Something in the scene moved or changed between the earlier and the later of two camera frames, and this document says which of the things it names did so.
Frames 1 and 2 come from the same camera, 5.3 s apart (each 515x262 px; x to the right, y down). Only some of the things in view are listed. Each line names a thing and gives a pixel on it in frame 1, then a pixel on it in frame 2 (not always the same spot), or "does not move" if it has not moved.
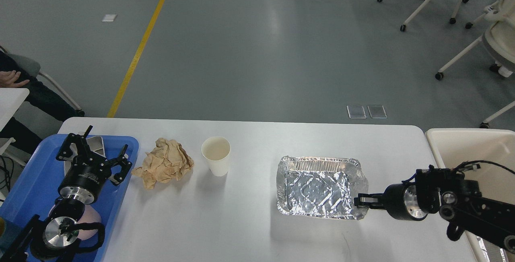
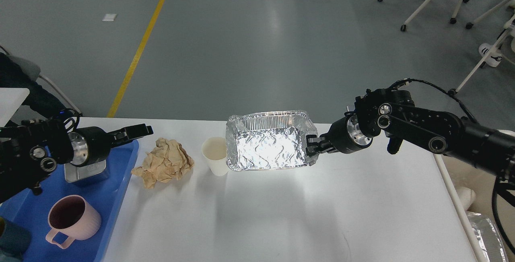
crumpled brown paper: (166, 161) does not move
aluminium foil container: (320, 187) → (272, 140)
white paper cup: (216, 150) does not move
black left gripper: (82, 183) → (99, 142)
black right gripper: (400, 202) → (345, 135)
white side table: (11, 99) does not move
